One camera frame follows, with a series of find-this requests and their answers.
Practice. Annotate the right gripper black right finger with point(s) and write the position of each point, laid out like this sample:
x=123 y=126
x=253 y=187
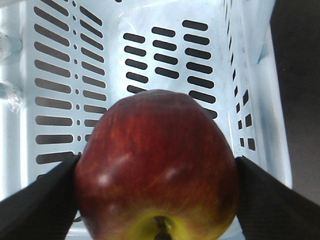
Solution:
x=269 y=210

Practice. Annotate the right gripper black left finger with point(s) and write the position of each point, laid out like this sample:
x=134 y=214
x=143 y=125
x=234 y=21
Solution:
x=44 y=210

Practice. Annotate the red-green apple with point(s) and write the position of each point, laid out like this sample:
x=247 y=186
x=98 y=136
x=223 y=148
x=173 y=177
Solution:
x=156 y=166

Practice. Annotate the light blue plastic basket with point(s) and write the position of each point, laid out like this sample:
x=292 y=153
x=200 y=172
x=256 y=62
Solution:
x=65 y=63

